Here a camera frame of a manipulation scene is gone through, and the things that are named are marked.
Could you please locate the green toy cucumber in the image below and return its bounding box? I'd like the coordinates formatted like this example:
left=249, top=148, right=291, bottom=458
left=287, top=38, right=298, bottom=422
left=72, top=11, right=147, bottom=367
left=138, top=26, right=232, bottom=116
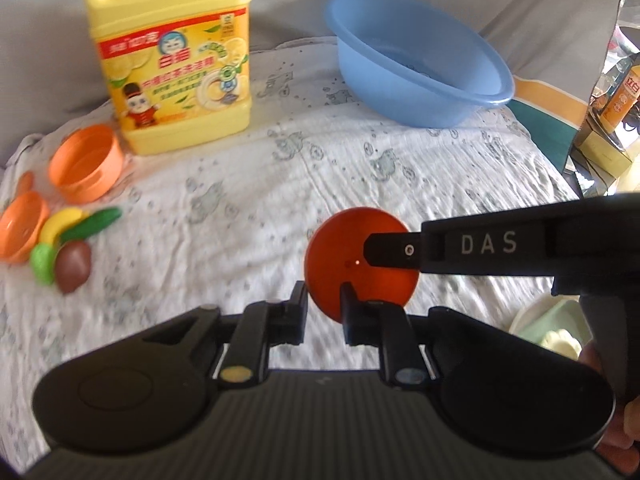
left=60, top=207, right=122, bottom=242

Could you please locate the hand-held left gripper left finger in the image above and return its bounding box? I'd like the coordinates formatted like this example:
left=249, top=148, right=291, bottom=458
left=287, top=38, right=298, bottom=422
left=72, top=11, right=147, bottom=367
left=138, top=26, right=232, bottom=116
left=142, top=280, right=310, bottom=386

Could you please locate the person's right hand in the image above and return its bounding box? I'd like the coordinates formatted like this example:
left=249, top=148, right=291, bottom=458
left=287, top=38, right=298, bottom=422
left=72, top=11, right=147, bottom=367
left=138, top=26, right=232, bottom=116
left=577, top=342, right=640, bottom=476

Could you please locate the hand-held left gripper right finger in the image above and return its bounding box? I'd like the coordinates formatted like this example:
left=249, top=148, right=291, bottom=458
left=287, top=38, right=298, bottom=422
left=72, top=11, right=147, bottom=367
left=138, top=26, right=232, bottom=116
left=340, top=282, right=506, bottom=389

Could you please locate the green bowl with food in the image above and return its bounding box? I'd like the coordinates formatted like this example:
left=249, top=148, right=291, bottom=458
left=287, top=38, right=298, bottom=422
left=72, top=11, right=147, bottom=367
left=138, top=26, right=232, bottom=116
left=517, top=300, right=593, bottom=356

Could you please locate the light orange cup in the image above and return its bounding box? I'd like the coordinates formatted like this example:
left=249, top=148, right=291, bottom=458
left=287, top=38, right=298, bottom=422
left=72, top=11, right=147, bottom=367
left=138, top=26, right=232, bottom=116
left=48, top=125, right=125, bottom=204

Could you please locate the blue plastic basin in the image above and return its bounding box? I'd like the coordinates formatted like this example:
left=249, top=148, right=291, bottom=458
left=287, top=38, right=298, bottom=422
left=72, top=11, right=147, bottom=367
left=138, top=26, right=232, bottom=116
left=325, top=0, right=516, bottom=129

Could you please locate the yellow flower-shaped plate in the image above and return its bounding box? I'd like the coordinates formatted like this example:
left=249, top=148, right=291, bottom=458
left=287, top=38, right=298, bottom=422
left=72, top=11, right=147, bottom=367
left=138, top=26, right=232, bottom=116
left=541, top=329, right=583, bottom=359

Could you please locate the orange bowl with handle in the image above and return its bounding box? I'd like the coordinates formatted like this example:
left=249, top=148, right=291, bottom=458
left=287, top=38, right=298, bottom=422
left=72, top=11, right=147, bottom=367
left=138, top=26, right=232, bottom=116
left=0, top=171, right=51, bottom=265

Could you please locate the yellow detergent jug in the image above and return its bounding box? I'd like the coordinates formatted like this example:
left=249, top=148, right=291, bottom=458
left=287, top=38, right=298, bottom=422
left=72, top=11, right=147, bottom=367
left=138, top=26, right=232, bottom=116
left=82, top=0, right=252, bottom=156

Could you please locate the cat-print white blanket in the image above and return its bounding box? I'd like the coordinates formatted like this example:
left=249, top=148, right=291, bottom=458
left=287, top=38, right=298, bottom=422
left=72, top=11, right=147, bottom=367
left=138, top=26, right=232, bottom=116
left=0, top=42, right=596, bottom=461

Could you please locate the green toy fruit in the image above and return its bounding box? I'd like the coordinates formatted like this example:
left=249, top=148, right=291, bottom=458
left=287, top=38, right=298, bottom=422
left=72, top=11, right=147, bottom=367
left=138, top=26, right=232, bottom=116
left=29, top=243, right=58, bottom=286

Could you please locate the gold cardboard box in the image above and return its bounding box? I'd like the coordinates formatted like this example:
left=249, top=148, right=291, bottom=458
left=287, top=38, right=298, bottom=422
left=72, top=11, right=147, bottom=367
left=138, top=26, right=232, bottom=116
left=575, top=120, right=633, bottom=181

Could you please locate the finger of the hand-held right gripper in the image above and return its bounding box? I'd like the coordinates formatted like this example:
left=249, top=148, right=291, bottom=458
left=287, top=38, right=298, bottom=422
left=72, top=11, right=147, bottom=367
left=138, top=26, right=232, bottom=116
left=363, top=231, right=426, bottom=272

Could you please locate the yellow toy banana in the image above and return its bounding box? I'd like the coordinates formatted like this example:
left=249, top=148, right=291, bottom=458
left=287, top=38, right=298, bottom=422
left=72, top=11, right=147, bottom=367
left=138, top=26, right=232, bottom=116
left=39, top=207, right=88, bottom=246

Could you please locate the orange detergent bottle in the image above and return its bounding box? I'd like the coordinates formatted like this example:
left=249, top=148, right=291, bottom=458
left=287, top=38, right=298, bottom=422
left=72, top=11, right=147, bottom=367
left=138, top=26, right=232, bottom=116
left=599, top=52, right=640, bottom=133

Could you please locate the brown toy fruit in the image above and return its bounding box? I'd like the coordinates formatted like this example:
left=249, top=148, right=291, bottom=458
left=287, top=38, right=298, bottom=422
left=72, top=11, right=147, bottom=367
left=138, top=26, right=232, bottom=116
left=54, top=241, right=92, bottom=295

